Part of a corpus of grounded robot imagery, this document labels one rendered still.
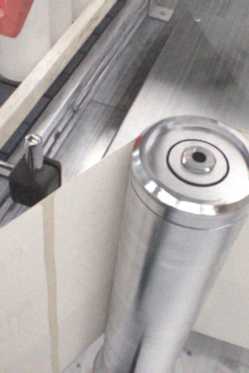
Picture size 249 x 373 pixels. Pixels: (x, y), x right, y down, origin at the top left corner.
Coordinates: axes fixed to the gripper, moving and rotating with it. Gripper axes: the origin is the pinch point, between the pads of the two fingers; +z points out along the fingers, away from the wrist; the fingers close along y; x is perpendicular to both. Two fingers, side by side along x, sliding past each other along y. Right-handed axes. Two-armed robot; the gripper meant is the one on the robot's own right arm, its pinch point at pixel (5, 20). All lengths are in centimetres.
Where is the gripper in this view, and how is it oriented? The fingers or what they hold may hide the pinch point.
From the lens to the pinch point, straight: 28.1
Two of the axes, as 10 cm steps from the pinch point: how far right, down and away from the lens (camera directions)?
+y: 3.5, -6.7, 6.5
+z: -0.9, 6.7, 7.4
